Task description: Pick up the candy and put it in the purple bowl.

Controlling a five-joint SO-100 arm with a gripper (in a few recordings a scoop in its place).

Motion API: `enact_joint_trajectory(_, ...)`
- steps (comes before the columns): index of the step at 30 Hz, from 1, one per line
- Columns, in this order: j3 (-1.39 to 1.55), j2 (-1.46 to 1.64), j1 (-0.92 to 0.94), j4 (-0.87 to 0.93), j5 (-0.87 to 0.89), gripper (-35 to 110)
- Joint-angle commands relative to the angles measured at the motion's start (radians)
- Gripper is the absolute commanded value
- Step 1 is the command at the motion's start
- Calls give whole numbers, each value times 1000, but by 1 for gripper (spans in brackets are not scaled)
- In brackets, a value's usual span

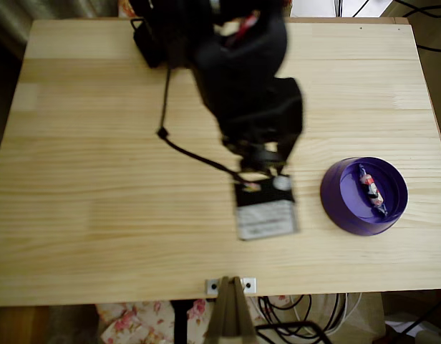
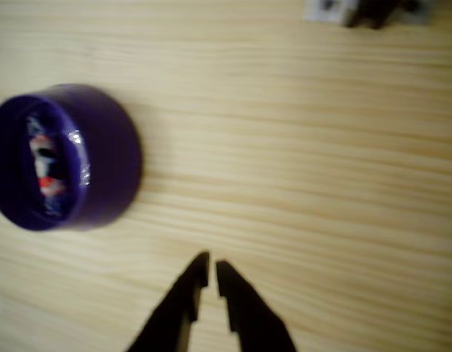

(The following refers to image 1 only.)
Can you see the candy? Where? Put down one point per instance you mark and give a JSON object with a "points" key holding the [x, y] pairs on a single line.
{"points": [[371, 190]]}

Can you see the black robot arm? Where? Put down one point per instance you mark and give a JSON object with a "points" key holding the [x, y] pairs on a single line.
{"points": [[235, 53]]}

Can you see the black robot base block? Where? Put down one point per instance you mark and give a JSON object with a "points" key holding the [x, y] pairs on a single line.
{"points": [[149, 50]]}

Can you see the purple bowl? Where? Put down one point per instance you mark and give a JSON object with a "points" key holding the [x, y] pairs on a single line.
{"points": [[331, 200]]}

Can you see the white sheet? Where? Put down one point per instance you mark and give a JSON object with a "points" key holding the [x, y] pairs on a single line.
{"points": [[313, 7]]}

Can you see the black table leg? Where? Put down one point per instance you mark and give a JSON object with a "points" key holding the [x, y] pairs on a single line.
{"points": [[180, 326]]}

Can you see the black camera box white label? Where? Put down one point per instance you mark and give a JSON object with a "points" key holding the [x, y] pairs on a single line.
{"points": [[267, 211]]}

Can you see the silver metal bracket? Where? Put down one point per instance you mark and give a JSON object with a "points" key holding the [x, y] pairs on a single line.
{"points": [[210, 286]]}

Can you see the beige camera stand post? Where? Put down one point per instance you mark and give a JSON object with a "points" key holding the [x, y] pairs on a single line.
{"points": [[229, 315]]}

